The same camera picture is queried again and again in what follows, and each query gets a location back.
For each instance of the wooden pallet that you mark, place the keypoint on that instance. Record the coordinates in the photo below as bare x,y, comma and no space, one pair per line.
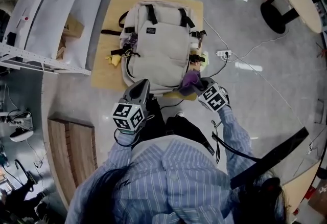
76,146

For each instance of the purple cloth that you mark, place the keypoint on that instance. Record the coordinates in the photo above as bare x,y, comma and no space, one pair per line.
190,79

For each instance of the person's striped shirt torso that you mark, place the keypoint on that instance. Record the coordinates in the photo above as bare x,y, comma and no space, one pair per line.
166,187

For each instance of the white power strip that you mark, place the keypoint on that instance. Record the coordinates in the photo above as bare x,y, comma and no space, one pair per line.
38,164
223,53

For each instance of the person's right forearm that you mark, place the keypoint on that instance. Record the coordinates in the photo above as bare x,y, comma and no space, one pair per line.
235,133

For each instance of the beige backpack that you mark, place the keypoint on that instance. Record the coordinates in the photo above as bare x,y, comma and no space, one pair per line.
158,49

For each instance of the white headset device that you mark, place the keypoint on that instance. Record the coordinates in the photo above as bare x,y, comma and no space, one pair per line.
21,134

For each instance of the yellow item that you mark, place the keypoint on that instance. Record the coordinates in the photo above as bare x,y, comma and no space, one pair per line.
116,59

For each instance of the light wooden square table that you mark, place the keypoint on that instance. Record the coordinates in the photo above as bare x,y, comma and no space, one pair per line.
107,39

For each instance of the person's black trouser legs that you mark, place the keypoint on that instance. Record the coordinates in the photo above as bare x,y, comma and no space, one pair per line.
153,120

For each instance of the person's white shoe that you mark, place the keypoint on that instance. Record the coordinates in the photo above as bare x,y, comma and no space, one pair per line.
180,114

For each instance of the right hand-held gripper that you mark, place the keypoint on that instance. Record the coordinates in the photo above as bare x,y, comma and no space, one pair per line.
213,97

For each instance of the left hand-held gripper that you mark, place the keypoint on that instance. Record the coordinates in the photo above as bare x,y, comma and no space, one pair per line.
127,116

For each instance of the white box red button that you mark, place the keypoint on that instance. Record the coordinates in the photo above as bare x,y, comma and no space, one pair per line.
25,18

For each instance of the person's left forearm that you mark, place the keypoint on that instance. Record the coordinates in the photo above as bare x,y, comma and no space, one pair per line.
122,148

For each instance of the white metal rack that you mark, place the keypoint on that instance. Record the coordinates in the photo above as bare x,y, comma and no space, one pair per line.
46,26

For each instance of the black head mount bar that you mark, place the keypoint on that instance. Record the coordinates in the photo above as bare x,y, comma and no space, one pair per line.
276,156

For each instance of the light wooden desk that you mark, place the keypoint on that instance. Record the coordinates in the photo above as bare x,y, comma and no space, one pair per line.
304,187

